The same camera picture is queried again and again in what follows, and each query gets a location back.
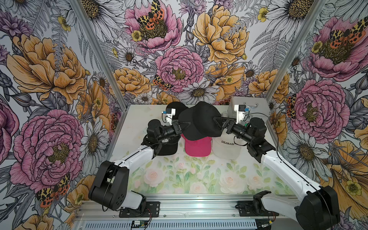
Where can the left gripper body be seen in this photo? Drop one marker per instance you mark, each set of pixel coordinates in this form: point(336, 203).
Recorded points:
point(171, 130)

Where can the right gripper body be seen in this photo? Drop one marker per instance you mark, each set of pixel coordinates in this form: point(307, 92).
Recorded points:
point(240, 131)

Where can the black cap with white logo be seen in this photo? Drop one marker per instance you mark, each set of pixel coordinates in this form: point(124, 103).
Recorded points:
point(168, 149)

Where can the white Colorado cap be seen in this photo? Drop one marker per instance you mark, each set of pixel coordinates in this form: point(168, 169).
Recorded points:
point(225, 148)

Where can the pink cap back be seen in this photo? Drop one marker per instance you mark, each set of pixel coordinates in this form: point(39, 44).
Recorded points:
point(198, 148)

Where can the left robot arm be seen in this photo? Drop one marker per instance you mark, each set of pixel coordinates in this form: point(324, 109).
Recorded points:
point(110, 186)

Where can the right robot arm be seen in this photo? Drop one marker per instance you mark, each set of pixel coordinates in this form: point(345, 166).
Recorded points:
point(316, 207)

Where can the silver first aid case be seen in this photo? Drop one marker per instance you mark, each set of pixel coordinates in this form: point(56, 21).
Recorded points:
point(258, 108)

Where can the floral table mat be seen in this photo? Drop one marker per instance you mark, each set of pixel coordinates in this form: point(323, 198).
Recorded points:
point(183, 174)

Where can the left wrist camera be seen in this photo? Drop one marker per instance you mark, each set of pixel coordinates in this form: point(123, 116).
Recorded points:
point(168, 114)

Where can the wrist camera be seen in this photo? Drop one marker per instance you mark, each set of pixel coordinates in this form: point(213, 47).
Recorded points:
point(168, 114)
point(241, 112)

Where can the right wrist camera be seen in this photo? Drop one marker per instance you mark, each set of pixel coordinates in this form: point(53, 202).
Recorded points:
point(241, 112)

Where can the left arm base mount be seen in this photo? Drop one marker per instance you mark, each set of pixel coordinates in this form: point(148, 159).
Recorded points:
point(145, 210)

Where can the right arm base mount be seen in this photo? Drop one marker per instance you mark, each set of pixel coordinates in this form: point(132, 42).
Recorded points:
point(254, 207)

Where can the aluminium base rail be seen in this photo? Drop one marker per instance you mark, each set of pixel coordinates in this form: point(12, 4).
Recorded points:
point(186, 212)

